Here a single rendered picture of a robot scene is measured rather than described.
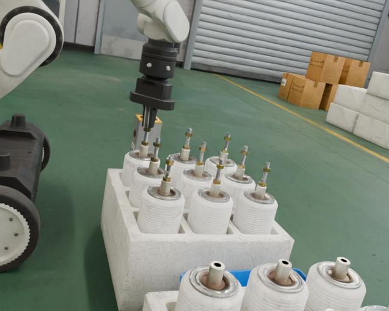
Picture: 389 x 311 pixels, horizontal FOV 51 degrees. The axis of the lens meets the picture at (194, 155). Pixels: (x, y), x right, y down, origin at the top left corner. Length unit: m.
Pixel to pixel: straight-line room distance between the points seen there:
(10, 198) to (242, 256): 0.52
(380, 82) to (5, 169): 3.06
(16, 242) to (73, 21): 5.06
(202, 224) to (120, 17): 5.17
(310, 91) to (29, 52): 3.86
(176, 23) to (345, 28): 6.28
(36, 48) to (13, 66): 0.07
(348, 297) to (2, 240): 0.72
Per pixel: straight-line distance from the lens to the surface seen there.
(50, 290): 0.99
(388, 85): 3.54
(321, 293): 0.74
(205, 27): 6.13
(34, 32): 1.04
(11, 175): 1.00
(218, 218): 0.91
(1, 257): 1.03
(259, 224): 0.96
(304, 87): 4.62
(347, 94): 3.90
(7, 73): 1.06
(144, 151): 1.09
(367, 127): 3.61
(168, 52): 1.01
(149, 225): 0.88
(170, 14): 0.97
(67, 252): 1.12
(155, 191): 0.88
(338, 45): 7.14
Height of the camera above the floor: 0.60
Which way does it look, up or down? 17 degrees down
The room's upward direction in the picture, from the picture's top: 11 degrees clockwise
